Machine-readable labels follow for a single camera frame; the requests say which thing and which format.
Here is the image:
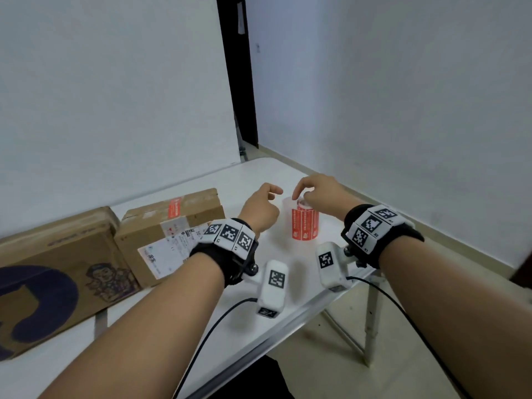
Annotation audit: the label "grey metal table leg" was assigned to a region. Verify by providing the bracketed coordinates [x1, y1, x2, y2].
[322, 274, 383, 369]

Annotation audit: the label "small cardboard box shipping sticker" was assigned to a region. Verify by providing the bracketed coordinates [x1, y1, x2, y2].
[112, 187, 226, 289]

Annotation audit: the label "dark brown wooden furniture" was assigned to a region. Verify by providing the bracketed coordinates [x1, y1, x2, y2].
[509, 261, 532, 290]

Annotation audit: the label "person's left hand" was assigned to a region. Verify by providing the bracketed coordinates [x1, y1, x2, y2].
[237, 182, 284, 239]

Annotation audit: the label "person's right forearm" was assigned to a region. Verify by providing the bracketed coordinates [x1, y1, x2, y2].
[378, 234, 532, 399]

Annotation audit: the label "person's left forearm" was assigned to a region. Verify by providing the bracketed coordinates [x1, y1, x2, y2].
[39, 252, 227, 399]

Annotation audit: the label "black camera cable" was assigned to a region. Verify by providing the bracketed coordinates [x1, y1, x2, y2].
[346, 275, 473, 399]
[171, 297, 259, 399]

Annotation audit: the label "roll of red labels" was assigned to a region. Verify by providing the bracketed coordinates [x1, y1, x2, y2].
[282, 196, 320, 242]

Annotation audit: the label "dark door frame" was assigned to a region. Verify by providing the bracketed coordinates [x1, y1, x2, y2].
[215, 0, 259, 148]

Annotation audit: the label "black left wristband marker tiles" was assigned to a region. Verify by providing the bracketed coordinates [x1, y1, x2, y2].
[189, 218, 259, 287]

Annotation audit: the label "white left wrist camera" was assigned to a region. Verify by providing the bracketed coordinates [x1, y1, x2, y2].
[243, 259, 290, 319]

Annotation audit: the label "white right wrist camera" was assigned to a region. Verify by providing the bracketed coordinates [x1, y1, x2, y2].
[315, 241, 366, 294]

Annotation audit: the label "black right camera cable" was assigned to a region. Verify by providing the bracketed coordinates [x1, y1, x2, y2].
[346, 275, 473, 399]

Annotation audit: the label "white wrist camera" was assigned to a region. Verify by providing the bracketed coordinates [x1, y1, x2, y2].
[315, 241, 366, 294]
[243, 259, 290, 319]

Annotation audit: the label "person's right hand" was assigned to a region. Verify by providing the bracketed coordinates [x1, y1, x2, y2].
[291, 173, 365, 223]

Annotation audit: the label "cardboard box purple print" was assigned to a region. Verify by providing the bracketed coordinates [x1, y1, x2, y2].
[0, 206, 142, 362]

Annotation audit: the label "black left camera cable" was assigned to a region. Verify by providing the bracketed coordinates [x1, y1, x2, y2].
[171, 297, 259, 399]

